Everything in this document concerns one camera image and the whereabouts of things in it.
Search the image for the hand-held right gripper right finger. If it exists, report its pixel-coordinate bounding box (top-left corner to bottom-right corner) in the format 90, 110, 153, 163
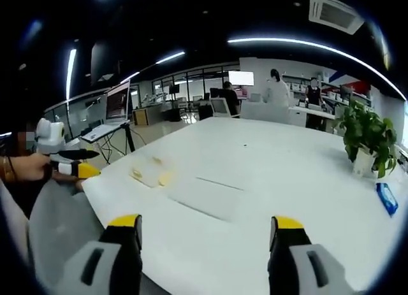
268, 215, 355, 295

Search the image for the green potted plant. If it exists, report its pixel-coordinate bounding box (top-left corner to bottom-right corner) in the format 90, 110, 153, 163
333, 98, 400, 180

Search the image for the white office desk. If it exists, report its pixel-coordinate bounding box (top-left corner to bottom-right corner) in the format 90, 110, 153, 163
288, 104, 337, 129

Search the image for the person's left hand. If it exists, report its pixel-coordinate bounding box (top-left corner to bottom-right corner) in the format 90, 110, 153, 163
14, 154, 57, 182

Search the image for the grey white chair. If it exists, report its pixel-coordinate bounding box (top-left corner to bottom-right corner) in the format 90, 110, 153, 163
26, 176, 108, 291

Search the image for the blue wipes packet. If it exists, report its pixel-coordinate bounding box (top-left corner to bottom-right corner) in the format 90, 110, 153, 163
375, 182, 400, 218

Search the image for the bright wall screen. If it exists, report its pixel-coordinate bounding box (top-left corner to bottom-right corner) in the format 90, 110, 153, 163
228, 70, 255, 87

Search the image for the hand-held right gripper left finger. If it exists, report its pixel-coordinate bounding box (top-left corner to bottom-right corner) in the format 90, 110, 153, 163
63, 213, 143, 295

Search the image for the white office chair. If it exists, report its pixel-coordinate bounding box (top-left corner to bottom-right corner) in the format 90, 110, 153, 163
210, 97, 232, 118

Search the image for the ceiling light strip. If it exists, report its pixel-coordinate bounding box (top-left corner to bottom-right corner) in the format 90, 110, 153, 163
65, 48, 78, 101
155, 50, 186, 65

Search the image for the ceiling air conditioner unit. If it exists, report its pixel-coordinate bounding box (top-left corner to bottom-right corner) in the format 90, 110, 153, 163
308, 0, 365, 35

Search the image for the open laptop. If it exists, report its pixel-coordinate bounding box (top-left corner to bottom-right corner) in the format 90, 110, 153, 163
80, 79, 132, 142

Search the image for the long curved ceiling light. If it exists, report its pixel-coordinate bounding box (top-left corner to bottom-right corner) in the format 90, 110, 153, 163
227, 37, 408, 101

